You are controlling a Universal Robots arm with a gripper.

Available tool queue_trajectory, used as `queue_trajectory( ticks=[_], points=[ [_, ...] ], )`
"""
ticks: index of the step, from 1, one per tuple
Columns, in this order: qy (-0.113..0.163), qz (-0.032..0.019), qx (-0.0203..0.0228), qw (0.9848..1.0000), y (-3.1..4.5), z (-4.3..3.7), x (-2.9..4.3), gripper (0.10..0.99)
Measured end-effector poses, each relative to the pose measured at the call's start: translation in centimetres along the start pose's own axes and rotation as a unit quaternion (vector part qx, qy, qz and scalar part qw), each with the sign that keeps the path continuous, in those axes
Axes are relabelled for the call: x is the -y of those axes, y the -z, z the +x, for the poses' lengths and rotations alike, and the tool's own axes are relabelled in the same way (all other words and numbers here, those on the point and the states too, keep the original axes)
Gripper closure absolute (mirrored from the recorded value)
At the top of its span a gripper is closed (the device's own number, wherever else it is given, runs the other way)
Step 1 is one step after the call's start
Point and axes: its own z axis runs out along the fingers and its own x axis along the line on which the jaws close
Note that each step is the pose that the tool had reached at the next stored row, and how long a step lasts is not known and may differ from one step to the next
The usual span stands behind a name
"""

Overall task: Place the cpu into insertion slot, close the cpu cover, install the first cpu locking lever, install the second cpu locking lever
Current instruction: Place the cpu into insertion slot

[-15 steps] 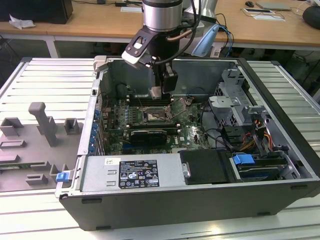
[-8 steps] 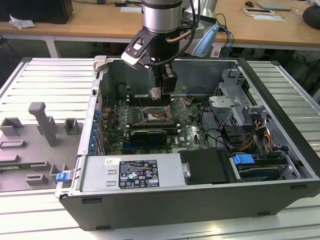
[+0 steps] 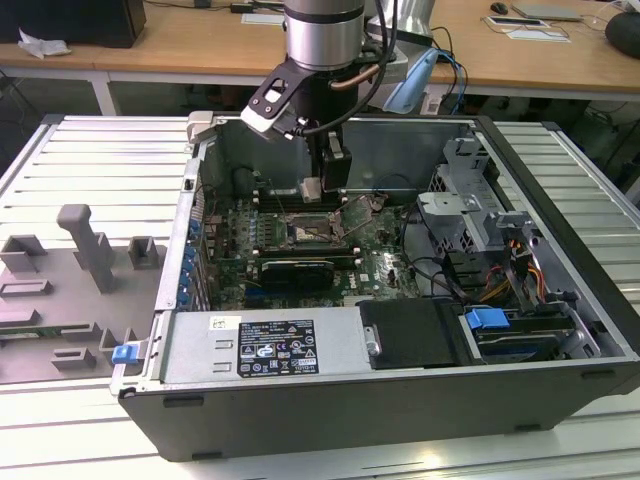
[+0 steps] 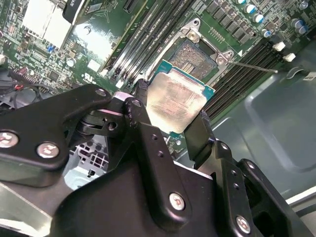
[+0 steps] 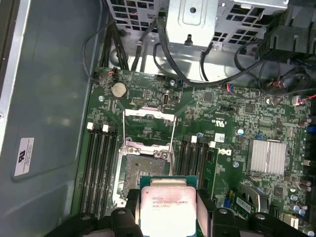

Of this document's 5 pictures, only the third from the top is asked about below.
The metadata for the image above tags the coloured wire bundle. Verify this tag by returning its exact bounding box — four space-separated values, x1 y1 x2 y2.
479 239 545 302

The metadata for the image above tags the silver metal drive cage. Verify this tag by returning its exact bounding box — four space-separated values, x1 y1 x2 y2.
417 137 501 254

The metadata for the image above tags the grey parts rack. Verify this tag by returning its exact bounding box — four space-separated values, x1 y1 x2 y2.
0 203 169 386

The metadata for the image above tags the black open PC case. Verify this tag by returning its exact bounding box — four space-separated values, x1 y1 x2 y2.
110 110 640 464

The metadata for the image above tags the blue cable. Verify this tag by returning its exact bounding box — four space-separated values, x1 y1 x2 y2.
433 47 469 117

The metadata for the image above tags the green motherboard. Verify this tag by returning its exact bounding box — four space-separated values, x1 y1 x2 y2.
202 192 426 309

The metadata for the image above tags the pale blue teach pendant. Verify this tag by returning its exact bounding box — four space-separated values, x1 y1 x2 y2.
383 47 439 113

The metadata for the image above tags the black graphics card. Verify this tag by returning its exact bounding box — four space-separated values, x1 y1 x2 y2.
259 258 334 292

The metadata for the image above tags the black box on desk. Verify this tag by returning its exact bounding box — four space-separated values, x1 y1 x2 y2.
0 0 148 49

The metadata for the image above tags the grey case handle latch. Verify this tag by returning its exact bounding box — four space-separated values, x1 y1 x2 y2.
186 110 217 144

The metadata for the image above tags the black internal cable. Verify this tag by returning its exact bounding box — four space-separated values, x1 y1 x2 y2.
399 202 469 304

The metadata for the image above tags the crumpled clear plastic bag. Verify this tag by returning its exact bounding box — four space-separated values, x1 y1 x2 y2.
17 27 71 59

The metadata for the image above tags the grey flat laptop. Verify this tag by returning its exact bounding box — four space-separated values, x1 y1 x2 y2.
512 2 584 23

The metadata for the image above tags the silver CPU plate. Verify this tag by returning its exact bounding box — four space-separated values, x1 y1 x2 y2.
300 176 324 204

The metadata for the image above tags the black RAM slot row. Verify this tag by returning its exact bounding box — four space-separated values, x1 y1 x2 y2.
253 191 350 212

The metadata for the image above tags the wooden desk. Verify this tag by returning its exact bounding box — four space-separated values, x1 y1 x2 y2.
0 0 640 119

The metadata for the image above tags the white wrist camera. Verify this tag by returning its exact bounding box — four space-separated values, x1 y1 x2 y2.
239 73 295 134

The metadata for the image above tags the hard disk in blue carrier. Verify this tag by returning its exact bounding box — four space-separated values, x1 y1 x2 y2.
462 307 581 366

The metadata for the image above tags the green RAM stick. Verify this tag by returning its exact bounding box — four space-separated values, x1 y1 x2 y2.
0 325 69 341

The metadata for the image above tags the black round object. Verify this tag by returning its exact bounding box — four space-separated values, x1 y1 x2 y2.
604 10 640 52

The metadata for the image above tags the silver power supply unit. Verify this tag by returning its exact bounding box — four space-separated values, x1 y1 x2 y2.
159 307 374 385

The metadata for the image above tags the white device with dark screen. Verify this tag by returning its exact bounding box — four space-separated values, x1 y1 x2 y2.
485 15 547 29

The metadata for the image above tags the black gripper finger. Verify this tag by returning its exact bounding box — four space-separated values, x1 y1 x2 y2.
321 131 354 194
307 131 326 181

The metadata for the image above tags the white paper sheet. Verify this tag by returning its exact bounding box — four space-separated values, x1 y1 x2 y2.
241 12 286 26
507 27 572 44

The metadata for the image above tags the black cylindrical board component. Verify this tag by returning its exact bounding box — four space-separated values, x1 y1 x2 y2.
232 167 257 197

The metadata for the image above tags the black plastic bay cover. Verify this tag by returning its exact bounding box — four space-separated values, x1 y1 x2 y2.
359 298 474 372

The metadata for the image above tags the CPU socket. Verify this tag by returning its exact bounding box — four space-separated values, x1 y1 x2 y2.
282 209 351 249

